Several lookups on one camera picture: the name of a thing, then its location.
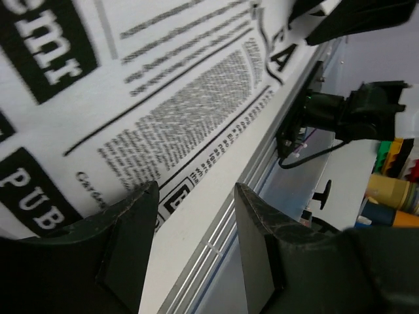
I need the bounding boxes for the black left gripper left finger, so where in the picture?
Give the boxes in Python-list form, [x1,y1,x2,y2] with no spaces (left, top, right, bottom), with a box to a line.
[1,181,159,313]

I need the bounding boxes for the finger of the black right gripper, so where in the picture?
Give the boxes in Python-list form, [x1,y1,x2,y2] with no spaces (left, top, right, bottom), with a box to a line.
[288,0,416,46]

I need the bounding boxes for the aluminium table frame rail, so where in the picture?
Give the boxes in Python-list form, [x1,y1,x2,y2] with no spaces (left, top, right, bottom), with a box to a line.
[153,41,340,313]

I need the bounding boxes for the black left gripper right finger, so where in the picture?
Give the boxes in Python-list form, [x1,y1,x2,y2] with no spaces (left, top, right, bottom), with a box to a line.
[234,183,418,313]

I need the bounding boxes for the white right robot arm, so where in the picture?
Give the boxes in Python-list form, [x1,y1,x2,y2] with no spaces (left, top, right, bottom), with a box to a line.
[283,1,418,143]

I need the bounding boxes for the colourful objects beside table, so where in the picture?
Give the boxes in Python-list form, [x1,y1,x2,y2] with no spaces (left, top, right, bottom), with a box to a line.
[356,139,418,228]

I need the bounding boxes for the newspaper print trousers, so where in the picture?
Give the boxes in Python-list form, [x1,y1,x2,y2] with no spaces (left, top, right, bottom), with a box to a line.
[1,1,307,239]

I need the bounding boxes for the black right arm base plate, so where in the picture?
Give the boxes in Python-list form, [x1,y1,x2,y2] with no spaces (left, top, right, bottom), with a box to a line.
[275,61,324,159]

